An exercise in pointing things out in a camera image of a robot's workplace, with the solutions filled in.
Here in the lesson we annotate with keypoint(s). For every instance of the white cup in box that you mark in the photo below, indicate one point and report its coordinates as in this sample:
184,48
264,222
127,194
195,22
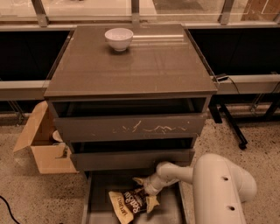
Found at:
56,136

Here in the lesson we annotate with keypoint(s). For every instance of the brown chip bag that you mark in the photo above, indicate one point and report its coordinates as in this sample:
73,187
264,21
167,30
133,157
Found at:
127,204

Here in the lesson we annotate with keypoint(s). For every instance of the grey middle drawer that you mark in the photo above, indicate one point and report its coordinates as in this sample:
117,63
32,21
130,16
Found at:
132,154

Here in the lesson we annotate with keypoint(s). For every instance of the open cardboard box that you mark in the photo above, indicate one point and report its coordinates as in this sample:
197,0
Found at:
51,157

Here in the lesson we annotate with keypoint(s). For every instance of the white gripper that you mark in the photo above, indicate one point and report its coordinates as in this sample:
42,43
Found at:
150,186

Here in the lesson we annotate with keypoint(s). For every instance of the black wheeled stand leg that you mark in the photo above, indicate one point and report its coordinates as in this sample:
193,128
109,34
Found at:
217,107

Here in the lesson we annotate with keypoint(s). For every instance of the black plug with cable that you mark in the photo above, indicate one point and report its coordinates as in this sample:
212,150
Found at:
226,85

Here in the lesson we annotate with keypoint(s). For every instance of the grey top drawer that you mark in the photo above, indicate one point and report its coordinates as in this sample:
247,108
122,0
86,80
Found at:
122,120

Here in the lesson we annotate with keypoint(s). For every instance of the grey drawer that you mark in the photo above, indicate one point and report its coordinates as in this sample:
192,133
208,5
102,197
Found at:
122,120
132,154
98,208

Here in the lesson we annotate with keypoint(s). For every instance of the grey drawer cabinet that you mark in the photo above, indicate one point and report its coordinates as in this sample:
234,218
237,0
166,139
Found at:
160,63

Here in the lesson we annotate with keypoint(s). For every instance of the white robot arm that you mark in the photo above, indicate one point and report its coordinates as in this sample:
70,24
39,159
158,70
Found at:
219,187

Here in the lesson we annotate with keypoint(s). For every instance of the white ceramic bowl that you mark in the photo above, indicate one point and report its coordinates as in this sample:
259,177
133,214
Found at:
119,38

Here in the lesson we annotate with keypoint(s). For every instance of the grey bottom drawer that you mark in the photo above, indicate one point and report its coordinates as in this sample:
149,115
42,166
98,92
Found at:
98,208

